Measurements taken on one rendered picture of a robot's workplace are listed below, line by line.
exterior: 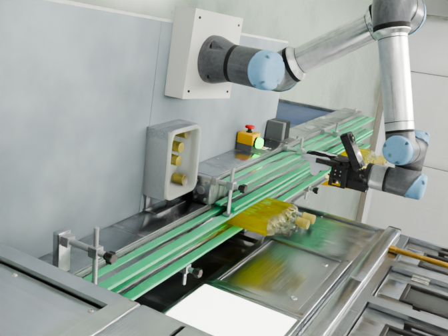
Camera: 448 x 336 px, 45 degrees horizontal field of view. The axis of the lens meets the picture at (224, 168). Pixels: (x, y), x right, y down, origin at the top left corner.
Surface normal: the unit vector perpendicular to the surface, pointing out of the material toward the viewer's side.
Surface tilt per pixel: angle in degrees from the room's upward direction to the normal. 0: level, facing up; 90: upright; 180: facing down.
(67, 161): 0
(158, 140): 90
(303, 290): 90
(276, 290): 90
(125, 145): 0
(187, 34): 90
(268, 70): 11
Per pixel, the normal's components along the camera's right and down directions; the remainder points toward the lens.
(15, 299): 0.11, -0.95
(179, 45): -0.48, 0.13
